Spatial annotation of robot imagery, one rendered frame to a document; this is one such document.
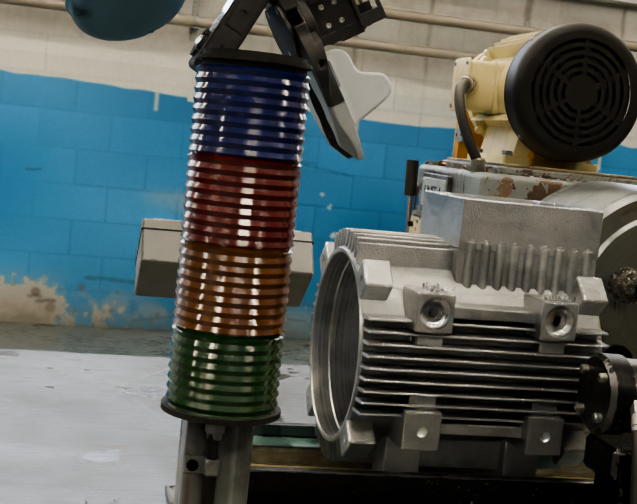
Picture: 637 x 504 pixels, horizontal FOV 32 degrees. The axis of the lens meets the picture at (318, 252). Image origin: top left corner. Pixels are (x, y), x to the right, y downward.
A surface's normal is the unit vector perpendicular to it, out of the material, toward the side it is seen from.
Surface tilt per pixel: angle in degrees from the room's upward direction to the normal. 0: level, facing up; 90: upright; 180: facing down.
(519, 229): 90
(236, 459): 90
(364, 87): 85
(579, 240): 90
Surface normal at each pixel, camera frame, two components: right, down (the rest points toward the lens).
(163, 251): 0.22, -0.51
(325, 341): 0.24, -0.04
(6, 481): 0.11, -0.99
